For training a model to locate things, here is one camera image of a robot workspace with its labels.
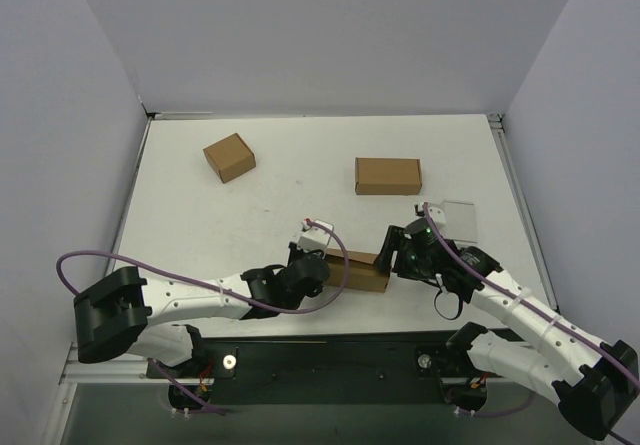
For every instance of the small square cardboard box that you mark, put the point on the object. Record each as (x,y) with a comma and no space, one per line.
(230,158)

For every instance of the small white flat box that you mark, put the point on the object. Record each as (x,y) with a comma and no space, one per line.
(460,221)

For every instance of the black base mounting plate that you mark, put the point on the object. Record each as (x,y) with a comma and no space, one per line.
(405,368)

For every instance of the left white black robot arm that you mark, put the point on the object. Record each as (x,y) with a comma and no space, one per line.
(126,313)

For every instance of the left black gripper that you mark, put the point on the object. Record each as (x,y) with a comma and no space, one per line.
(293,254)

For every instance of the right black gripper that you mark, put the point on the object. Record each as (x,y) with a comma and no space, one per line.
(397,253)

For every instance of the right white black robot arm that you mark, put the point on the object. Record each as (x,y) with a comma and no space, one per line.
(592,382)

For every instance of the rectangular closed cardboard box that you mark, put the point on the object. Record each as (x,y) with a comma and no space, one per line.
(388,176)

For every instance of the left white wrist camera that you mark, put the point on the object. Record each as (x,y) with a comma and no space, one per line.
(314,236)

